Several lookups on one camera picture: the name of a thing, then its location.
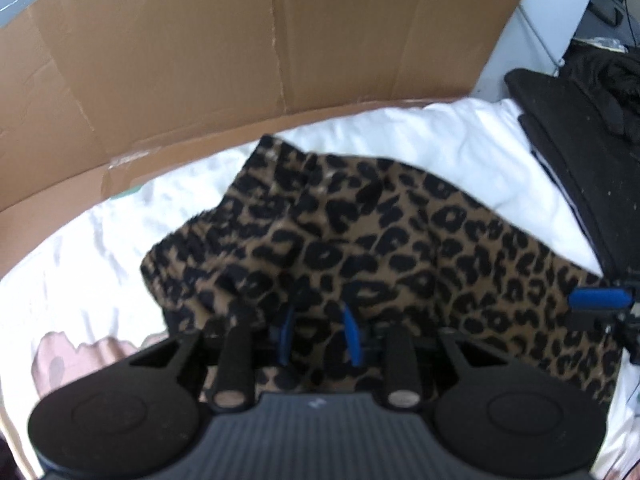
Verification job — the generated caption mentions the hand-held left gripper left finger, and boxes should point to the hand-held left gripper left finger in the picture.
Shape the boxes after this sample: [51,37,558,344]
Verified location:
[129,305,297,411]

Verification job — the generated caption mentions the flattened cardboard sheet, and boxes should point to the flattened cardboard sheet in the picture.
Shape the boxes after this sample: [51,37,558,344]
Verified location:
[0,0,543,281]

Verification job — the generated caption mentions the crumpled black garment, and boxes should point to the crumpled black garment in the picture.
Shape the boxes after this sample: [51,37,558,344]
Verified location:
[555,42,640,136]

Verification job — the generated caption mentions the printed cream bedsheet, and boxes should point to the printed cream bedsheet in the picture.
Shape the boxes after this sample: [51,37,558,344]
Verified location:
[0,97,640,480]

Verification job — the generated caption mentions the folded black garment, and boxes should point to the folded black garment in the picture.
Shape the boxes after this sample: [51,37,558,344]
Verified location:
[504,67,640,291]

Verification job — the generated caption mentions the leopard print pants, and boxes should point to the leopard print pants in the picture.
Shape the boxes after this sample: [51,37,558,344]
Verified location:
[140,134,623,408]

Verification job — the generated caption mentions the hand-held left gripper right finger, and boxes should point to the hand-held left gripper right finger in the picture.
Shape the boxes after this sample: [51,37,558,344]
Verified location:
[341,305,506,411]

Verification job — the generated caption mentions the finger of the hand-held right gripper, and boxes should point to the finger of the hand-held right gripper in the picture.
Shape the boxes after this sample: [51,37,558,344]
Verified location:
[567,286,637,331]

